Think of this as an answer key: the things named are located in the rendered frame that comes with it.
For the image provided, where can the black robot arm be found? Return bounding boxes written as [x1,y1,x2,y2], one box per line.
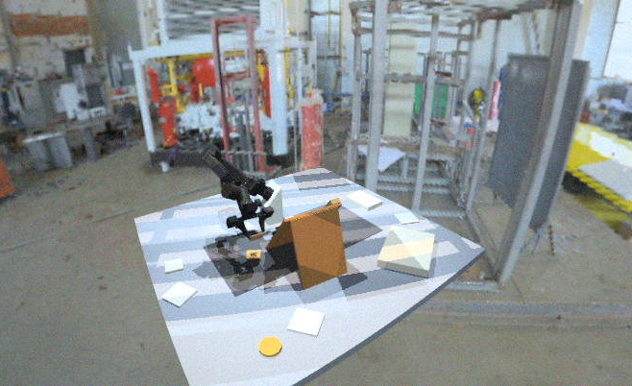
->
[200,143,275,215]

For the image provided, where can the yellow round disc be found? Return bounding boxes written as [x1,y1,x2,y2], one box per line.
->
[258,337,282,357]

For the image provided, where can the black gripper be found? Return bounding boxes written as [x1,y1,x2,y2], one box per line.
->
[226,198,274,240]

